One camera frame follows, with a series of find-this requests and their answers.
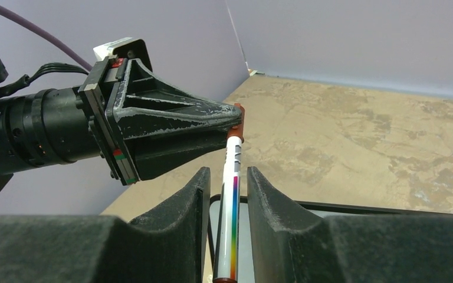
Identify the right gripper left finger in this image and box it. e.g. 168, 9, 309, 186
0, 167, 211, 282

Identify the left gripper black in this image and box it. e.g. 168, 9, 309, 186
78, 56, 242, 186

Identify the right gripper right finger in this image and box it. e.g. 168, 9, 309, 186
247, 167, 453, 282

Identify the small black-framed whiteboard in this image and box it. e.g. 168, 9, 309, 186
204, 194, 449, 282

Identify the white marker rainbow stripe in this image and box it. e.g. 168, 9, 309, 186
212, 136, 242, 282

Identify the red-brown marker cap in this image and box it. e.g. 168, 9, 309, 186
226, 103, 246, 144

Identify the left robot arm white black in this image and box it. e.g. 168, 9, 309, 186
0, 37, 244, 192

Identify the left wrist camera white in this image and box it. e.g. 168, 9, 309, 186
93, 37, 153, 71

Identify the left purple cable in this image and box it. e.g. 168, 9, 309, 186
0, 0, 94, 72

